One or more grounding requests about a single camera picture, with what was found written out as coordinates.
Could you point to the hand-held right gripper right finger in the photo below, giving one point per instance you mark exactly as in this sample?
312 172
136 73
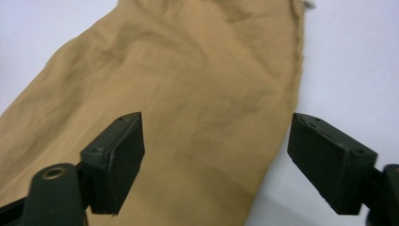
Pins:
329 163

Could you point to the tan pants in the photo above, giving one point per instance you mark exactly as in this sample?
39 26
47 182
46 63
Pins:
188 78

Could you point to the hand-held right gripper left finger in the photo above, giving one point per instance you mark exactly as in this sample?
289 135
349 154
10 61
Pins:
113 163

